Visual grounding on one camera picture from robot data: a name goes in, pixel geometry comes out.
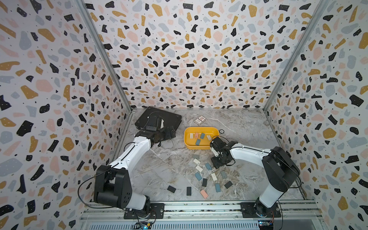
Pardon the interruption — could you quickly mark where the teal eraser low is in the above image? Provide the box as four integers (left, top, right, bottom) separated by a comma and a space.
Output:
195, 172, 202, 181

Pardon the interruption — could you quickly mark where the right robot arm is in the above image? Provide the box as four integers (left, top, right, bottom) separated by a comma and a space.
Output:
209, 136, 300, 209

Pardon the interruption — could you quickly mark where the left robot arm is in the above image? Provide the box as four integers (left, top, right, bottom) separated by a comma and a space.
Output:
94, 111, 182, 212

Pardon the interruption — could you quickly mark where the yellow storage box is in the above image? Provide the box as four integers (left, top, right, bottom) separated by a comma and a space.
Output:
184, 126, 219, 150

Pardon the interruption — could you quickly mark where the black eraser right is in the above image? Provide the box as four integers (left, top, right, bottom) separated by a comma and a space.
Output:
224, 181, 233, 189

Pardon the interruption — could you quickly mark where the playing card box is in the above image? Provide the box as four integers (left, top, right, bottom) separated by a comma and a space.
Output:
194, 116, 207, 126

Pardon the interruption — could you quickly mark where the pink eraser bottom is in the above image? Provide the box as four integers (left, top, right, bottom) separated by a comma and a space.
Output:
200, 189, 208, 199

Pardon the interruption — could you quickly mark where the black eraser bottom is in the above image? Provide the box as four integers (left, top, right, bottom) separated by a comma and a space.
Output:
186, 187, 192, 196

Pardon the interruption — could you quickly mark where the black eraser far left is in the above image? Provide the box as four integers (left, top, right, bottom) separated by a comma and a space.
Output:
167, 186, 176, 193

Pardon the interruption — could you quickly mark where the black flat case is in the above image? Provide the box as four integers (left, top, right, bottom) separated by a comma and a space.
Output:
135, 106, 182, 136

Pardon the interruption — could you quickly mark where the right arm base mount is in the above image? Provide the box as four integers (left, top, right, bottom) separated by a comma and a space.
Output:
240, 200, 282, 218

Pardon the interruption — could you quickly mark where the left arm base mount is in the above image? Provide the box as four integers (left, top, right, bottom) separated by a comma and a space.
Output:
124, 203, 165, 220

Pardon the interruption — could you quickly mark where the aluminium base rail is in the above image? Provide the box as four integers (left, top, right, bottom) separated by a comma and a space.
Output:
78, 200, 328, 230

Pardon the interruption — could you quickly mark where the left aluminium corner post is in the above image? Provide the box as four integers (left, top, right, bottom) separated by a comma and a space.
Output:
74, 0, 132, 113

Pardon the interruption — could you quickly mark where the aluminium corner post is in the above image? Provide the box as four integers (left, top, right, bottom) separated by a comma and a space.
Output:
74, 0, 132, 113
263, 0, 328, 113

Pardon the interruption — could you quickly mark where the right aluminium corner post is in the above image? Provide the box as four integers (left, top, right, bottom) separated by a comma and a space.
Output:
263, 0, 328, 113

